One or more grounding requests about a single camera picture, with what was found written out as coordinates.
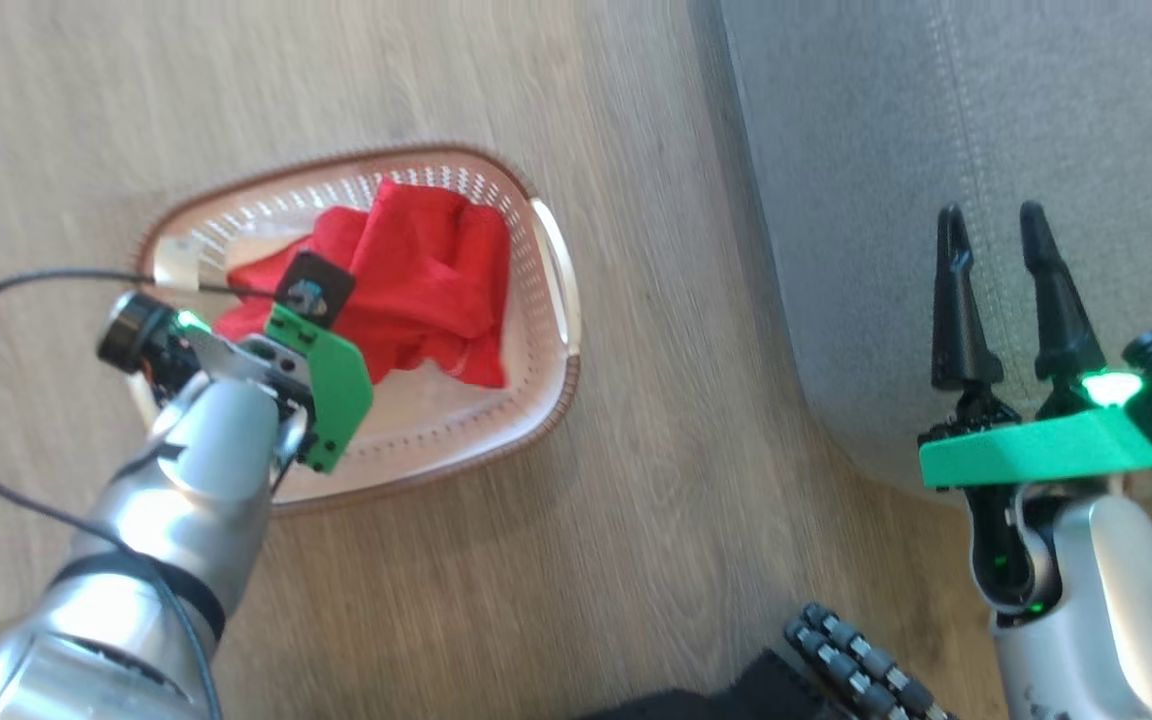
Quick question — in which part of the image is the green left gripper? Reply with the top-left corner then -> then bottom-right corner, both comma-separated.
181,300 -> 375,475

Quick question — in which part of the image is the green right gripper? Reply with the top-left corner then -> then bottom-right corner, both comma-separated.
916,200 -> 1152,491

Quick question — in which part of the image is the red cloth garment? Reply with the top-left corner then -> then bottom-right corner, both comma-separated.
154,178 -> 515,391

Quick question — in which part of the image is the grey fabric sofa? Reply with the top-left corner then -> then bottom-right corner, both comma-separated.
688,0 -> 1152,501

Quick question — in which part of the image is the white brown-rimmed laundry basket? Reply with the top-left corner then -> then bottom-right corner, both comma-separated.
126,146 -> 582,516

